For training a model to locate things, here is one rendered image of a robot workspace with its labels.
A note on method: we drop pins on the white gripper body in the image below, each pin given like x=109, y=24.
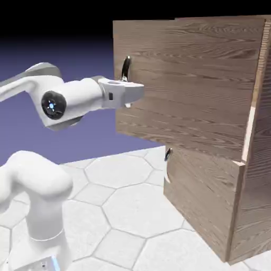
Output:
x=134, y=93

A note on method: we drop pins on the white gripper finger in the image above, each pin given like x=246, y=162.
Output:
x=127, y=105

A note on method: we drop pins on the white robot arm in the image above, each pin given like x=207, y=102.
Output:
x=74, y=99

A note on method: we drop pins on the large wood cabinet door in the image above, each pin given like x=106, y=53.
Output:
x=190, y=84

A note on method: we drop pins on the small wood cabinet door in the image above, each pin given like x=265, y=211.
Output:
x=201, y=201

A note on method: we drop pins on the light wood cabinet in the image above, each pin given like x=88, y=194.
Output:
x=259, y=190

